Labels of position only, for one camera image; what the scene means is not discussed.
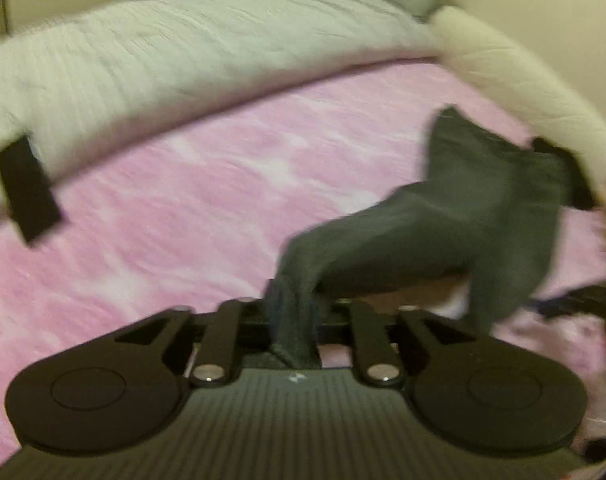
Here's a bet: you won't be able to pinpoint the dark grey jeans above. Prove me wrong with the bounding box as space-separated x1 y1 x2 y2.
264 107 571 368

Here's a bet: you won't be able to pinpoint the black folded cloth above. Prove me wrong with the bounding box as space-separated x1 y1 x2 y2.
531 136 597 211

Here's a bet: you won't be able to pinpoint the pink rose blanket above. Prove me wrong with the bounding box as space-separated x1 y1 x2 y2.
0 56 606 476

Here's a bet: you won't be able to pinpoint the black smartphone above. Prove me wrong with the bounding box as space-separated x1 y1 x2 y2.
0 134 64 245

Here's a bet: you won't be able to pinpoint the white striped duvet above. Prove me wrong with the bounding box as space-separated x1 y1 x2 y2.
0 0 440 180

